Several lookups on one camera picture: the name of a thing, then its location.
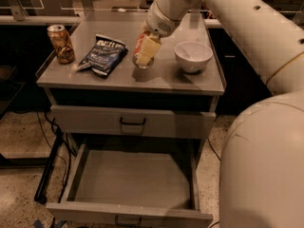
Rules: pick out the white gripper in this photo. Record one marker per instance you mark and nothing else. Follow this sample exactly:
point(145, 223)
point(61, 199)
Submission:
point(157, 22)

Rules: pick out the red coke can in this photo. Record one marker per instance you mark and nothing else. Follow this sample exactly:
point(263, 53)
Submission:
point(143, 52)

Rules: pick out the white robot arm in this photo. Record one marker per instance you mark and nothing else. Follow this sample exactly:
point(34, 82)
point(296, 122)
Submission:
point(261, 177)

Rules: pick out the grey drawer cabinet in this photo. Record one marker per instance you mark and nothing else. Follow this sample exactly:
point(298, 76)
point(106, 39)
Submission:
point(164, 86)

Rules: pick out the gold soda can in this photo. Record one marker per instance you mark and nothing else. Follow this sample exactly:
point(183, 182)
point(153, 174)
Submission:
point(61, 42)

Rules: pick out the closed upper drawer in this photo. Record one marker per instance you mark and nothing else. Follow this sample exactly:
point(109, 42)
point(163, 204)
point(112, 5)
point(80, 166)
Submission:
point(159, 123)

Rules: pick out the open middle drawer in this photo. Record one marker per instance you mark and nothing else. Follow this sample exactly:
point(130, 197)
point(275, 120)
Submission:
point(157, 184)

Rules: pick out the white bowl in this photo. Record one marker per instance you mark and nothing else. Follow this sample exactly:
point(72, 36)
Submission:
point(192, 56)

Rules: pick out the blue chip bag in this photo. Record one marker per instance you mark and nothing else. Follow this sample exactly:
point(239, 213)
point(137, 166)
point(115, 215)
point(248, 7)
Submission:
point(105, 55)

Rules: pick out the black upper drawer handle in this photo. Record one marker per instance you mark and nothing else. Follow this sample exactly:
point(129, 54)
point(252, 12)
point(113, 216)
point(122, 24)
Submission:
point(123, 122)

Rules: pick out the white rail behind cabinet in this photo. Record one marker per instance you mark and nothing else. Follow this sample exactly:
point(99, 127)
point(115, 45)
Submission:
point(104, 21)

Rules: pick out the black open drawer handle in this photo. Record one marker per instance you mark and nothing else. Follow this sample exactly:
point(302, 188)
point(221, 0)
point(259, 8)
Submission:
point(127, 223)

